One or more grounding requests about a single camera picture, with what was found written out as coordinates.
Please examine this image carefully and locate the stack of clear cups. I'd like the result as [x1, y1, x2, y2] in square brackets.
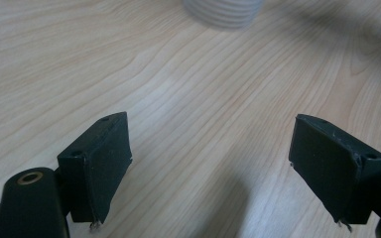
[183, 0, 266, 30]

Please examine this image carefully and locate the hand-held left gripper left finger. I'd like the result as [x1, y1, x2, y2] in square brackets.
[57, 111, 133, 230]

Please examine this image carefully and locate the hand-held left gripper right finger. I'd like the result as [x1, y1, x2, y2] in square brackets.
[288, 113, 381, 230]

